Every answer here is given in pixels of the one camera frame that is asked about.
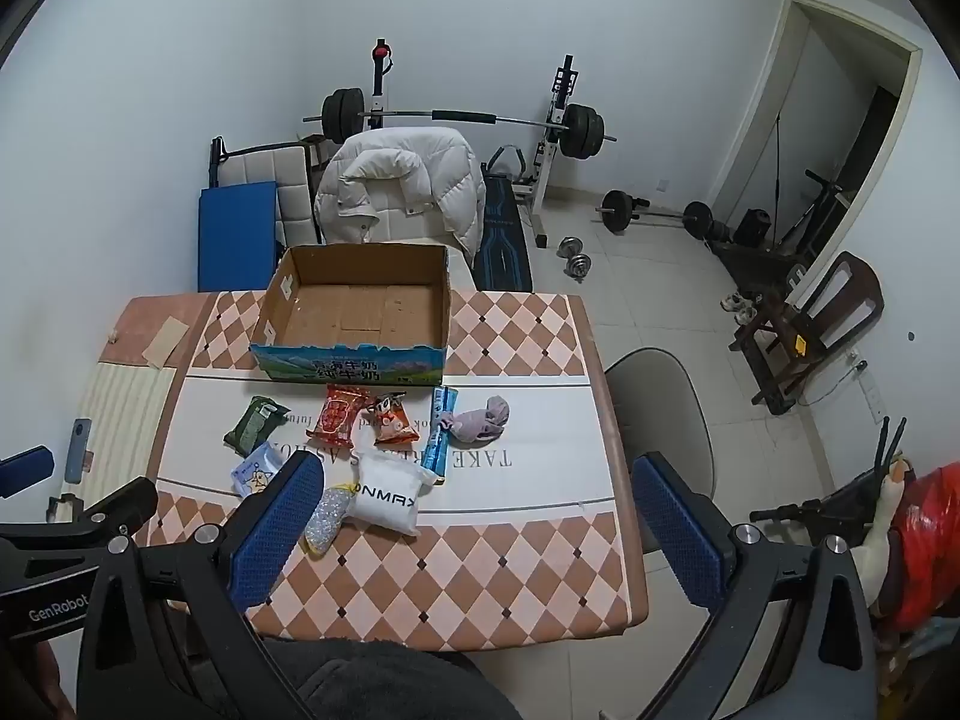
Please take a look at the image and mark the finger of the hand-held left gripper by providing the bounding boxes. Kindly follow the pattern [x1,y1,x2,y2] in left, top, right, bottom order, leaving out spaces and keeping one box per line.
[0,446,55,500]
[45,475,160,541]

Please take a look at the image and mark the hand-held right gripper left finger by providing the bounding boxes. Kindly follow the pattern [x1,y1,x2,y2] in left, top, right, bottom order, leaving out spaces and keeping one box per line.
[75,454,327,720]

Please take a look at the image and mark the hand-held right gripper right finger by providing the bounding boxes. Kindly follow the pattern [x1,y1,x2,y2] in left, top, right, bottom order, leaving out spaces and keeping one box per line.
[630,452,878,720]

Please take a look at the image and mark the silver scrubber sponge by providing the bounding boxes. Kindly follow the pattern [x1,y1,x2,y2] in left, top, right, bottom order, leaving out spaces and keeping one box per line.
[304,484,353,557]

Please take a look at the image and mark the blue tissue packet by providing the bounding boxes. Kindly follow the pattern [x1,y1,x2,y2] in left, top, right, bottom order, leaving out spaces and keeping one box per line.
[230,441,290,497]

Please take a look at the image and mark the green packet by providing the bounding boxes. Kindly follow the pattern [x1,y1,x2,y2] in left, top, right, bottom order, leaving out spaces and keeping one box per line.
[223,396,290,457]

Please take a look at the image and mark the white drawstring pouch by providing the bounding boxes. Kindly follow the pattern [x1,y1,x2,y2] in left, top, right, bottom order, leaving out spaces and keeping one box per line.
[348,427,437,537]

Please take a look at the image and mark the red snack packet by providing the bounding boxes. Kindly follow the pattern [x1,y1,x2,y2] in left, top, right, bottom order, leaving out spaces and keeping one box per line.
[307,384,374,442]

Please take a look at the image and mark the orange panda snack packet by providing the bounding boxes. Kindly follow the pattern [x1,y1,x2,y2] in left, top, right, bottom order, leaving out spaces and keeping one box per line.
[365,391,419,445]

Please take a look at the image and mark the long light blue packet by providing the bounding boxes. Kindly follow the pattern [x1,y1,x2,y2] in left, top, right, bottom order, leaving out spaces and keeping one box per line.
[421,385,458,482]

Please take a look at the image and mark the purple socks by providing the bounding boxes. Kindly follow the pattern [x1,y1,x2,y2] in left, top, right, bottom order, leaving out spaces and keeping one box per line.
[439,395,511,442]

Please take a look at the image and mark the cardboard box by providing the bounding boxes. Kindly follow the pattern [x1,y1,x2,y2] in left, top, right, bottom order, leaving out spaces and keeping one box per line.
[250,243,453,385]

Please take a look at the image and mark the person's left forearm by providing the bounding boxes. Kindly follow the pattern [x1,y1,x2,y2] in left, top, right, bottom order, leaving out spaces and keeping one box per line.
[0,641,68,720]

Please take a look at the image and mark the grey rectangular device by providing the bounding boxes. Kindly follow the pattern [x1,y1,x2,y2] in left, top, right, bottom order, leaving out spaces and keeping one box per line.
[64,418,92,482]

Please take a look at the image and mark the grey plastic chair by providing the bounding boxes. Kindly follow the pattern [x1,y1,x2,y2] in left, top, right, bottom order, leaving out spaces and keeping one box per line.
[604,349,713,533]

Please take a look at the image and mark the beige tape patch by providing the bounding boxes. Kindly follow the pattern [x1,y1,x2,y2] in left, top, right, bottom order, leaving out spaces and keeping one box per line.
[142,319,192,368]

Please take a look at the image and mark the person's dark pants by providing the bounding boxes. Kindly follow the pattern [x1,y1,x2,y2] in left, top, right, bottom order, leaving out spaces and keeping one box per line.
[247,634,526,720]

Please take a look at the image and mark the black wifi router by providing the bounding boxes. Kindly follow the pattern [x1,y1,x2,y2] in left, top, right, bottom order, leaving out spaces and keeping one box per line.
[817,416,912,533]

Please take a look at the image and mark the white goose plush toy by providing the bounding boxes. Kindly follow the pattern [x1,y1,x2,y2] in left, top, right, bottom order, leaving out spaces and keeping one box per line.
[859,457,916,608]

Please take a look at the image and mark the red plastic bag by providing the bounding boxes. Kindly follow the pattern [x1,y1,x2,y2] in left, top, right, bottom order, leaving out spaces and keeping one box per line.
[877,465,960,631]

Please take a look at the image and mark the dark wooden bench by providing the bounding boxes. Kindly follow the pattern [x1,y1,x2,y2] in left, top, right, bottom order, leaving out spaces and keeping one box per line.
[712,236,811,287]

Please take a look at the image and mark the blue foam mat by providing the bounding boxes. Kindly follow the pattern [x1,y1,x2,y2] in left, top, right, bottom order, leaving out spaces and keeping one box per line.
[197,180,280,293]

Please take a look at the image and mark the dark wooden chair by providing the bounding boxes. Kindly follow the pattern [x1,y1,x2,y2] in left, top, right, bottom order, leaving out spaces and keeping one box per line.
[731,251,884,415]

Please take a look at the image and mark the black box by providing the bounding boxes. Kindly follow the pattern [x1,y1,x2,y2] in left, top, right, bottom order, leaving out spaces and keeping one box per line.
[735,208,773,245]

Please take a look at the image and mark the short barbell with black plates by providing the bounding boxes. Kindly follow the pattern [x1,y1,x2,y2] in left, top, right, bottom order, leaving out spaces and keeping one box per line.
[596,190,712,237]

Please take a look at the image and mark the beige padded chair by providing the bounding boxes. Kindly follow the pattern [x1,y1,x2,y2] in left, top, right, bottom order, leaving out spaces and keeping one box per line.
[217,142,312,248]

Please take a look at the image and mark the black weight bench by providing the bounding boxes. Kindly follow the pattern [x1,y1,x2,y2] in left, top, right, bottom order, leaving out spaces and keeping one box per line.
[474,144,535,293]

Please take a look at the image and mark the white down jacket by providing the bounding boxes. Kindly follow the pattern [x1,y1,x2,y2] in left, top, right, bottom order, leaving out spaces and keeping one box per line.
[313,127,487,256]

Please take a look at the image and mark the white barbell rack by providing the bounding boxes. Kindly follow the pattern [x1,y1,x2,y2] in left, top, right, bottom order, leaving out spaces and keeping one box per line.
[366,39,580,250]

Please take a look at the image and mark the long barbell with black plates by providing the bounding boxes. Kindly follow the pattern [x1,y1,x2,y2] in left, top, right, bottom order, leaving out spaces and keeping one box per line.
[302,88,618,160]

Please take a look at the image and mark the black handlebar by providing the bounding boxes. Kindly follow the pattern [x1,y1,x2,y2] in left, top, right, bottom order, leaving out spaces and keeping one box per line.
[750,499,833,541]

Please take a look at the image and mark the cream door frame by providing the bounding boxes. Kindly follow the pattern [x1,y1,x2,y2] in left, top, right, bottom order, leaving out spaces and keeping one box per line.
[709,0,922,241]

